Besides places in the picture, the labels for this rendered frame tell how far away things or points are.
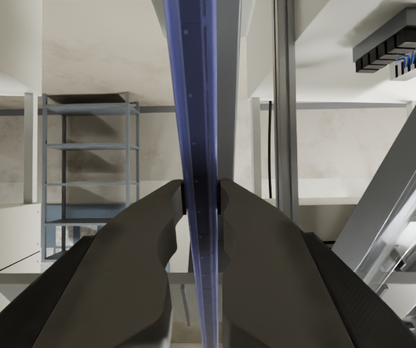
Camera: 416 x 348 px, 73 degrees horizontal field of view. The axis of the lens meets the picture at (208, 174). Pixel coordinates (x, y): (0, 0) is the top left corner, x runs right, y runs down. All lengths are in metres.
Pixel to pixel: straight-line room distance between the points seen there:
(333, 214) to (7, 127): 3.93
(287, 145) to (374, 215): 0.27
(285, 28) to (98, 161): 3.13
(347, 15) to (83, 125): 3.38
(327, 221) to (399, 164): 0.46
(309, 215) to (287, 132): 0.26
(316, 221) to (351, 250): 0.33
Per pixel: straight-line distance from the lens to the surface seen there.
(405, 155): 0.40
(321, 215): 0.83
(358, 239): 0.48
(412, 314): 0.59
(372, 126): 3.84
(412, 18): 0.69
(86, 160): 3.69
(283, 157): 0.64
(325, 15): 0.65
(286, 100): 0.68
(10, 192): 4.19
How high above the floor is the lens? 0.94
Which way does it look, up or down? 2 degrees down
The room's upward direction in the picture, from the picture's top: 179 degrees clockwise
